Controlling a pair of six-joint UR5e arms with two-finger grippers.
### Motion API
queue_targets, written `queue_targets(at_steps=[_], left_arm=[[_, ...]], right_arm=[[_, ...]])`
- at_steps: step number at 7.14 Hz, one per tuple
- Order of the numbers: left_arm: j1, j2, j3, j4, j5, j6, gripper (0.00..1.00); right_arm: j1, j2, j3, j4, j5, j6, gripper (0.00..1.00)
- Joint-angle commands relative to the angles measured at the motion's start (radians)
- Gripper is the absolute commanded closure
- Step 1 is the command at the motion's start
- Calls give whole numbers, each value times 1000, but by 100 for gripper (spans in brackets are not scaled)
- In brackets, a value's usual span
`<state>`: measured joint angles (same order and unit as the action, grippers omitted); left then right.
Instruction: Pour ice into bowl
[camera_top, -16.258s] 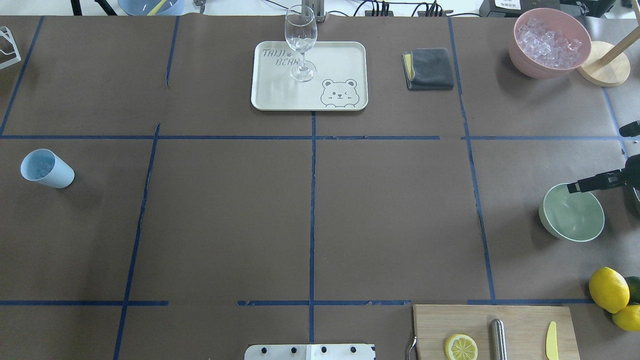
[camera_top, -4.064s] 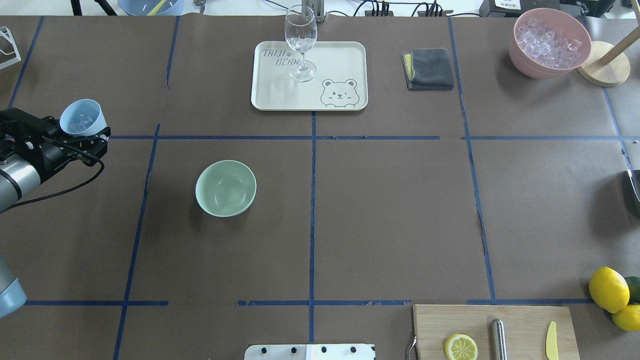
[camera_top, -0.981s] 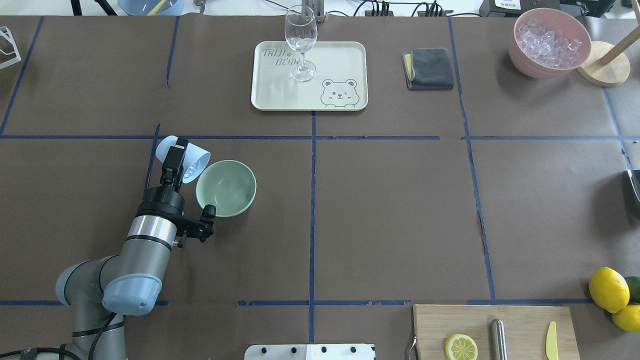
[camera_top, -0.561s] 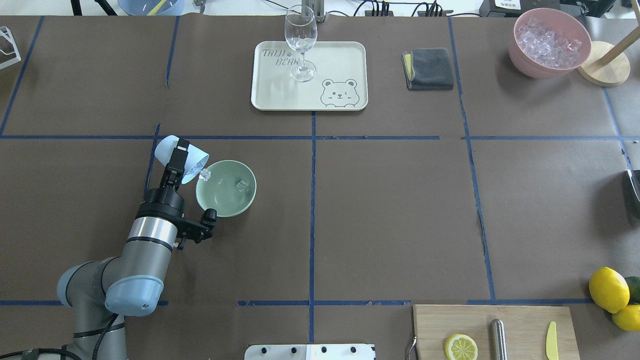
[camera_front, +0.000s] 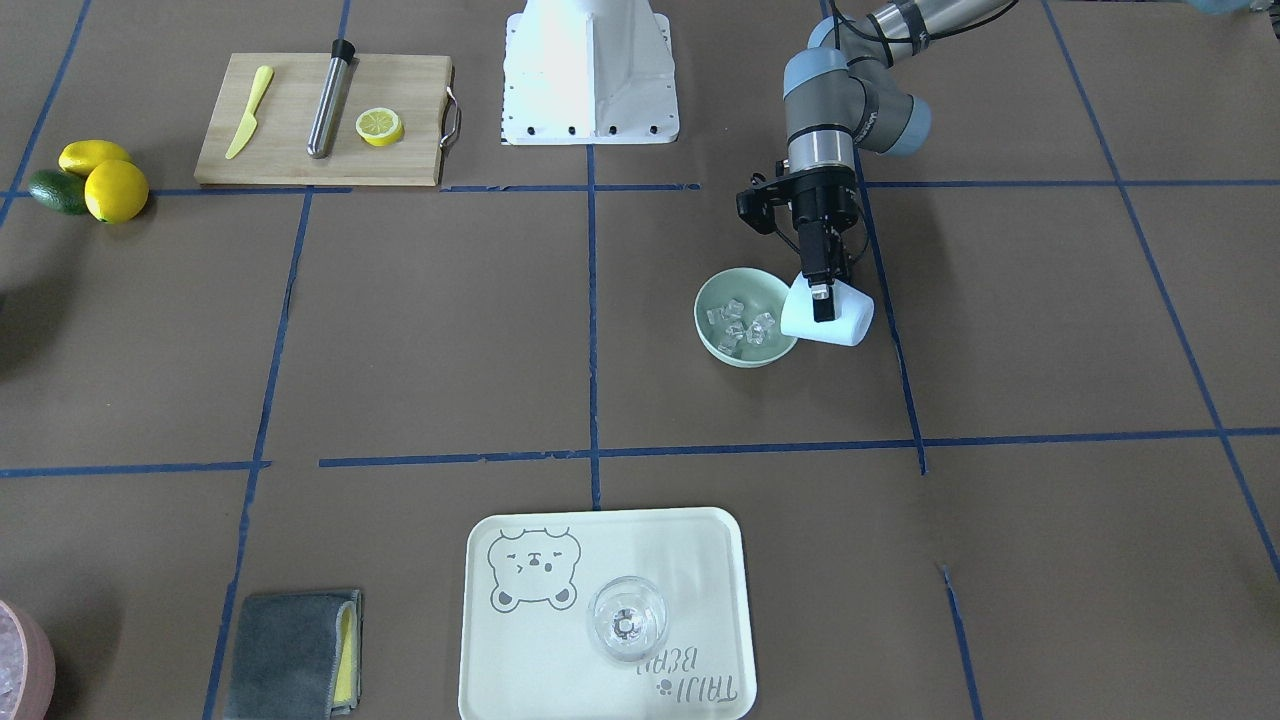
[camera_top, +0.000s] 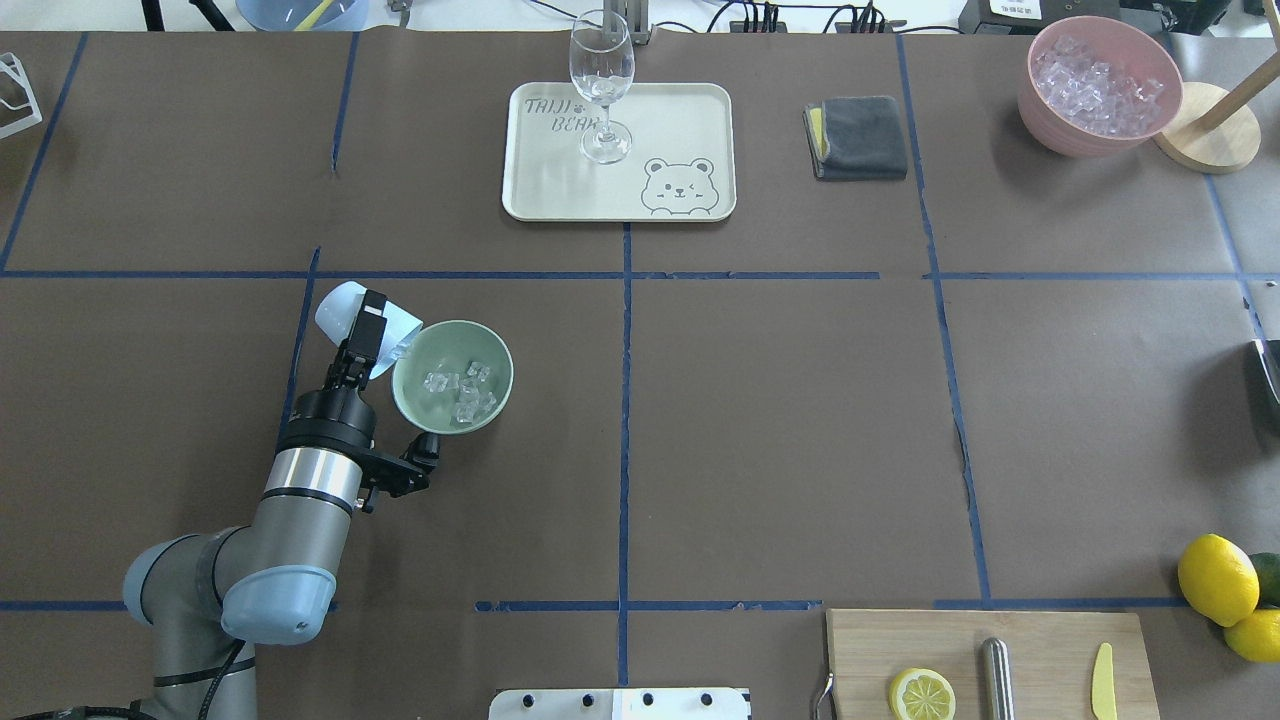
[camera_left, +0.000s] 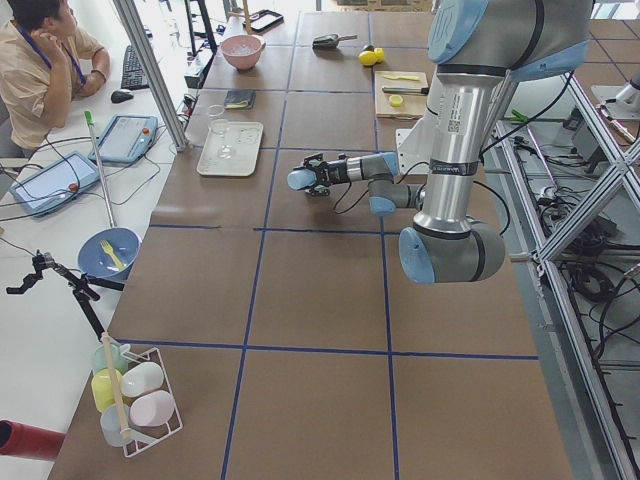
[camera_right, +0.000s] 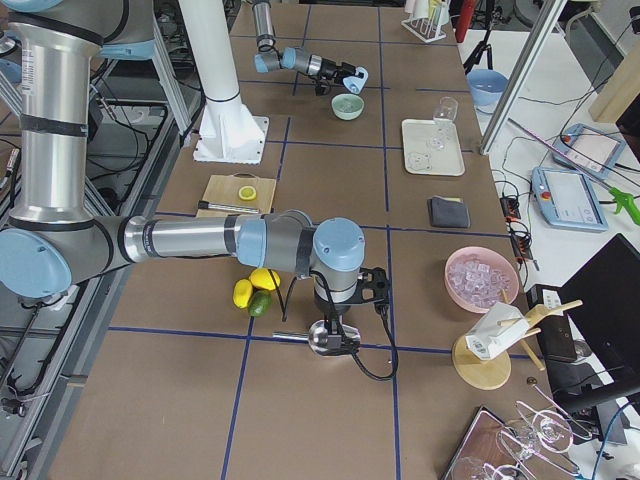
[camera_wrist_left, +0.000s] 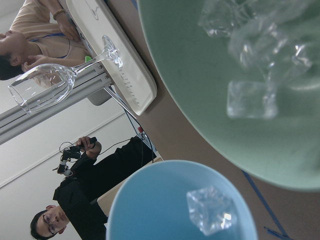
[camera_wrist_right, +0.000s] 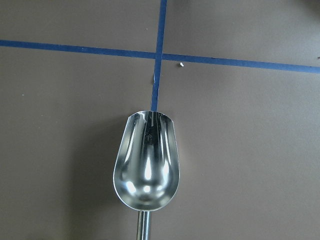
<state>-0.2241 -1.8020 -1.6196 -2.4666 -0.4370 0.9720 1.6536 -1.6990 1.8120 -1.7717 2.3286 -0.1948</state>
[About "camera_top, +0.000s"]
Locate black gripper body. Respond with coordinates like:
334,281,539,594
283,315,440,514

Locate light blue cup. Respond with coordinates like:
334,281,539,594
315,281,422,379

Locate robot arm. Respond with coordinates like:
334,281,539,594
44,282,440,719

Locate green bowl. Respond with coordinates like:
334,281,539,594
392,320,515,436

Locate ice cubes in green bowl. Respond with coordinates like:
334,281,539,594
421,361,498,427

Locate blue bowl with fork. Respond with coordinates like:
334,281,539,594
236,1,370,32

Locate pink bowl with ice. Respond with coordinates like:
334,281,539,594
1018,15,1184,158

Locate cream bear tray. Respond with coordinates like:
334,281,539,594
500,82,739,223

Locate clear wine glass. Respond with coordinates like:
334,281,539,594
570,9,635,165

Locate grey folded cloth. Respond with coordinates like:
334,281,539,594
803,96,908,181

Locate half lemon slice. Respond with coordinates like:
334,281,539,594
887,667,957,720

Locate metal muddler black tip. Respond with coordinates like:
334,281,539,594
980,637,1016,719

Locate wooden cutting board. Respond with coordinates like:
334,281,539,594
826,609,1161,719

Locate yellow plastic knife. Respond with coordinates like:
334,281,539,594
1091,642,1117,720

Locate yellow lemon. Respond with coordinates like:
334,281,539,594
1222,609,1280,664
1176,533,1260,628

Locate wooden paper towel stand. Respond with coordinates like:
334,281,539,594
1155,35,1277,174

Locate green avocado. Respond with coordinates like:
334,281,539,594
1249,552,1280,609

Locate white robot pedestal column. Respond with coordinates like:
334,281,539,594
488,687,753,719

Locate black camera tripod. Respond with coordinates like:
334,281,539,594
138,0,236,32

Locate white wire cup rack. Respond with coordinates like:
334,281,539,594
1,53,44,140

